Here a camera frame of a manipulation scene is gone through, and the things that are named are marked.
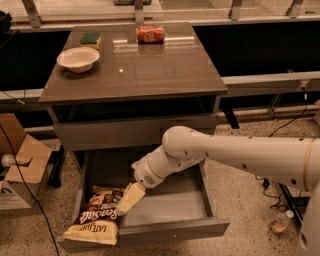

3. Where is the metal window railing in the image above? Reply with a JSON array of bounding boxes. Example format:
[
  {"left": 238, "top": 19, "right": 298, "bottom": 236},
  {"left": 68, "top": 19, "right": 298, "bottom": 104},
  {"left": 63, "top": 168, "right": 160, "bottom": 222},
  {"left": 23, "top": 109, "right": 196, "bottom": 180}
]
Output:
[{"left": 0, "top": 0, "right": 320, "bottom": 30}]

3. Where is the black metal stand leg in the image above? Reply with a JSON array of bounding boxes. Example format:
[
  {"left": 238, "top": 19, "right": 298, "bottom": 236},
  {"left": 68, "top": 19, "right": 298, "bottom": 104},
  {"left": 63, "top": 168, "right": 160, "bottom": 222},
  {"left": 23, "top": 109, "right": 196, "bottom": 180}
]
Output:
[{"left": 278, "top": 184, "right": 310, "bottom": 227}]

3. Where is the brown sea salt chip bag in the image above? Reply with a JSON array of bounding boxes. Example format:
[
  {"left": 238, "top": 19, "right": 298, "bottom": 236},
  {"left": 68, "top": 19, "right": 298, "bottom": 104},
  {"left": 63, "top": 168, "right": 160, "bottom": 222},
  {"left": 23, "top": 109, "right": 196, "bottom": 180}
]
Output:
[{"left": 63, "top": 186, "right": 124, "bottom": 245}]

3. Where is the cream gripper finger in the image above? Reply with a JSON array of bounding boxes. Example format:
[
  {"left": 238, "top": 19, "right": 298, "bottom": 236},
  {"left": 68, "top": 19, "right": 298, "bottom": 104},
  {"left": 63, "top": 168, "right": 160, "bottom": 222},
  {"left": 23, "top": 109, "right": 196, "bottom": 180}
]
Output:
[{"left": 115, "top": 182, "right": 146, "bottom": 216}]

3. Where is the white bowl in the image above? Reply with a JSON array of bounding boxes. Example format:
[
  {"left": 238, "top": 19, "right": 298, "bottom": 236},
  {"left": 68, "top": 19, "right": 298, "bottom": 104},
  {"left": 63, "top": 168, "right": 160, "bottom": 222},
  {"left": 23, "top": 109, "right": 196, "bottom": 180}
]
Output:
[{"left": 57, "top": 47, "right": 100, "bottom": 73}]

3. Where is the closed grey top drawer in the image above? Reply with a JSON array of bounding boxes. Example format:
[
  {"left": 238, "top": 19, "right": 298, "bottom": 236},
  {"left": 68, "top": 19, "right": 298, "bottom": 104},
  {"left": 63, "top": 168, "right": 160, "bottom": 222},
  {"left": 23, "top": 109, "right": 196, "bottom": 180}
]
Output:
[{"left": 54, "top": 114, "right": 216, "bottom": 151}]

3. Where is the open grey middle drawer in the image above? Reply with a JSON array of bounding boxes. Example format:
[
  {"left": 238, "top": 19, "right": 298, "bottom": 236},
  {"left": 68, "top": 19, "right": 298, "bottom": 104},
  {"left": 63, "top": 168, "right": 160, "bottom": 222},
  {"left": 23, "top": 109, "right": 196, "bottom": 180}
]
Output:
[{"left": 56, "top": 143, "right": 231, "bottom": 253}]

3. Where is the cardboard box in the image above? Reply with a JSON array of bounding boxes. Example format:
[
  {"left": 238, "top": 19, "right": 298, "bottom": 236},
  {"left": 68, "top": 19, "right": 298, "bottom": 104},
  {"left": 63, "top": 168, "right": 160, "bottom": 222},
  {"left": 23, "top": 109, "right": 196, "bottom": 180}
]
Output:
[{"left": 0, "top": 113, "right": 51, "bottom": 210}]

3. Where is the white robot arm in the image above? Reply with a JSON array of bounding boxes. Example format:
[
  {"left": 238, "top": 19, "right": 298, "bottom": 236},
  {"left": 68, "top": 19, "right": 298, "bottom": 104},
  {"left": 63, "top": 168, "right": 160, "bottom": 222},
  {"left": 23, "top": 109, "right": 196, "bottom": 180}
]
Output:
[{"left": 116, "top": 126, "right": 320, "bottom": 256}]

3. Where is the clear plastic bottle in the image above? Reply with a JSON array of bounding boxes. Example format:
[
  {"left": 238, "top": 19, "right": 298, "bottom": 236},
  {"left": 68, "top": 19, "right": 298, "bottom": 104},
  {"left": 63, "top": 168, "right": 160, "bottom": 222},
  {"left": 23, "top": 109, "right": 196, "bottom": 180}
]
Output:
[{"left": 270, "top": 210, "right": 294, "bottom": 234}]

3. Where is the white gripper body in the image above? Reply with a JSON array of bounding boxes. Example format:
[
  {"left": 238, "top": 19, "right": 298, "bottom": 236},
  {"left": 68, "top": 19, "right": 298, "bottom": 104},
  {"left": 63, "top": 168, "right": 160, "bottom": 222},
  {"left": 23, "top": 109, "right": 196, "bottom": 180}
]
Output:
[{"left": 131, "top": 156, "right": 167, "bottom": 188}]

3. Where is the black cable with adapter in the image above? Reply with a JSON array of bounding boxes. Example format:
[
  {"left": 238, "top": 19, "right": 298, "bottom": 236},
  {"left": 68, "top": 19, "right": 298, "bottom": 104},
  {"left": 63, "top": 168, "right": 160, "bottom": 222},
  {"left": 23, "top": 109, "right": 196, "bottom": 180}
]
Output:
[{"left": 255, "top": 174, "right": 309, "bottom": 213}]

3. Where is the grey drawer cabinet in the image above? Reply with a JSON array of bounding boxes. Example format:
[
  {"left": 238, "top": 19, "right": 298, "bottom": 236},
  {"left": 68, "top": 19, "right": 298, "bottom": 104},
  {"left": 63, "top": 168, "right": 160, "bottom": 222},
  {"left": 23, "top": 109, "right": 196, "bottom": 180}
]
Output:
[{"left": 38, "top": 22, "right": 231, "bottom": 253}]

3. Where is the black floor cable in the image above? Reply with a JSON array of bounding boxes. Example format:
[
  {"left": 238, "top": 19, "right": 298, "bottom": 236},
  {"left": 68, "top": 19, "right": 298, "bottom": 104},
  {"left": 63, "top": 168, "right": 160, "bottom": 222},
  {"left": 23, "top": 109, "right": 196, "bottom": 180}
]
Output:
[{"left": 0, "top": 124, "right": 61, "bottom": 256}]

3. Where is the green yellow sponge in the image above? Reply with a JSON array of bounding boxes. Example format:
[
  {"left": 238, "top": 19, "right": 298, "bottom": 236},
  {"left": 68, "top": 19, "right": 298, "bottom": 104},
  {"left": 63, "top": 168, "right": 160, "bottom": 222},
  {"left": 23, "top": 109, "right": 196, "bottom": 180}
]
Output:
[{"left": 80, "top": 32, "right": 101, "bottom": 49}]

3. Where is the orange soda can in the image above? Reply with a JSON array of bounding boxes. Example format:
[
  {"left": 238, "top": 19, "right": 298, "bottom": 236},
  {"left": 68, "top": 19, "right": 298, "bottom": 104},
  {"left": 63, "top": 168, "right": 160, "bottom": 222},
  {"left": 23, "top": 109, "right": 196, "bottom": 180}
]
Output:
[{"left": 136, "top": 25, "right": 165, "bottom": 44}]

